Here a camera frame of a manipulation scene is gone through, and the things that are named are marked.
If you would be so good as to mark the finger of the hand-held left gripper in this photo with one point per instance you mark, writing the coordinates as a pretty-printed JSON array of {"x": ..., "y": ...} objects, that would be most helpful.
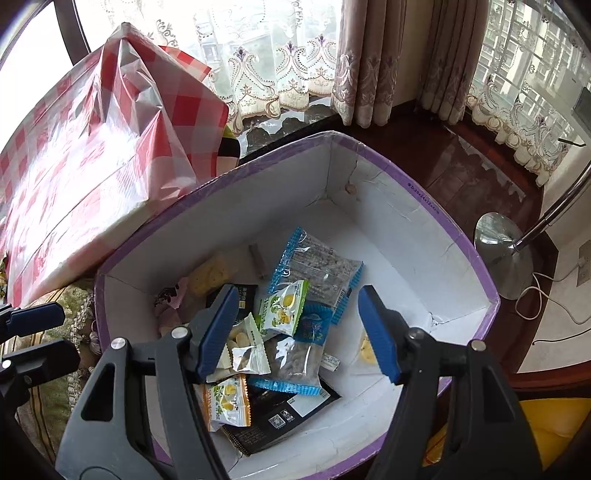
[
  {"x": 37, "y": 318},
  {"x": 46, "y": 360}
]

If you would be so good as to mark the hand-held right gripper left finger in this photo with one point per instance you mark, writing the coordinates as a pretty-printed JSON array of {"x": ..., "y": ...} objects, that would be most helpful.
[{"x": 217, "y": 332}]

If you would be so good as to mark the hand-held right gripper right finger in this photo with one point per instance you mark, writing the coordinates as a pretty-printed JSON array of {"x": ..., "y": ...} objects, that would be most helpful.
[{"x": 378, "y": 332}]

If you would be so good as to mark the white snack packet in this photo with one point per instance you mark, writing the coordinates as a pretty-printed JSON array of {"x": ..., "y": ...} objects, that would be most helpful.
[{"x": 244, "y": 341}]

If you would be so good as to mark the purple flower print snack packet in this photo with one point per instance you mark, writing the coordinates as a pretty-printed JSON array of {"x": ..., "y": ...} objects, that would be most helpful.
[{"x": 173, "y": 300}]

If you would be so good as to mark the large black cracker packet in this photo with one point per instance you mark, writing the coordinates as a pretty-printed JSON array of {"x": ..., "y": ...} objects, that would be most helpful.
[{"x": 207, "y": 274}]

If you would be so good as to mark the purple white cardboard box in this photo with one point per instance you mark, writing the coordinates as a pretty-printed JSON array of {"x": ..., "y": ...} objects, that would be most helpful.
[{"x": 406, "y": 258}]

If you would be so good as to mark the blue-edged clear snack packet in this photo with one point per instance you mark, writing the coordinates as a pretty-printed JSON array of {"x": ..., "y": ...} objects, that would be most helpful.
[
  {"x": 318, "y": 272},
  {"x": 300, "y": 360}
]

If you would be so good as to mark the long black snack packet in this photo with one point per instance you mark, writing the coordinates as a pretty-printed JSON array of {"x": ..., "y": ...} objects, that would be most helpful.
[{"x": 277, "y": 415}]

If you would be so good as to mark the striped plush blanket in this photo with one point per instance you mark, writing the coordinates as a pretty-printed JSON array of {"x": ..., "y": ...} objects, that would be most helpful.
[{"x": 46, "y": 415}]

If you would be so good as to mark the red checked plastic tablecloth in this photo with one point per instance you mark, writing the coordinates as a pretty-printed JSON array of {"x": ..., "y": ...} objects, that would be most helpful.
[{"x": 92, "y": 161}]

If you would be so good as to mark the black yellow striped cloth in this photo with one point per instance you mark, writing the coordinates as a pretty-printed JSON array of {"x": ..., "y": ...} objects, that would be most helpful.
[{"x": 231, "y": 152}]

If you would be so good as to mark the yellow cushion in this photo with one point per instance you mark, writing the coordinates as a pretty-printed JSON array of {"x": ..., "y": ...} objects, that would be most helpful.
[{"x": 549, "y": 424}]

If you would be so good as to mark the white lace sheer curtain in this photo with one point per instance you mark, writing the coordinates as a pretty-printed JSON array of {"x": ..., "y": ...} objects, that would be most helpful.
[
  {"x": 521, "y": 115},
  {"x": 258, "y": 55}
]

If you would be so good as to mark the embroidered pink-brown drape curtain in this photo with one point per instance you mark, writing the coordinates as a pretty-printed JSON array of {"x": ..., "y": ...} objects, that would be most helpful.
[{"x": 369, "y": 60}]

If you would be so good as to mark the dark window frame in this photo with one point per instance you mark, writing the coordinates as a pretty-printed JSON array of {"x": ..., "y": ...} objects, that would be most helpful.
[{"x": 69, "y": 27}]

